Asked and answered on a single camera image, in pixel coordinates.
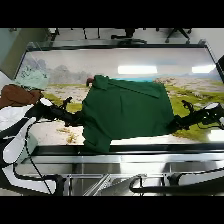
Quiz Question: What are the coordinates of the dark green shirt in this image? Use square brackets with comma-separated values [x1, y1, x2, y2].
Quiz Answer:
[80, 74, 176, 154]

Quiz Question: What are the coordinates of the pale green garment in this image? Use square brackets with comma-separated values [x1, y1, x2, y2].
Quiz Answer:
[14, 66, 51, 91]

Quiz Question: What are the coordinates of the brown garment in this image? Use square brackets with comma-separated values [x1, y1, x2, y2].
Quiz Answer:
[0, 84, 45, 110]

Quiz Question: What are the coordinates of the white garment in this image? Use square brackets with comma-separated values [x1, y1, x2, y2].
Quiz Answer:
[0, 70, 14, 93]

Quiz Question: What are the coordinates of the silver frame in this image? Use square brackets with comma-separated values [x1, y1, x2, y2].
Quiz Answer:
[13, 151, 224, 197]

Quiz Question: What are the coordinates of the black cable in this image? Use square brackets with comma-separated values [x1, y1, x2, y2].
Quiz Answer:
[25, 117, 54, 196]

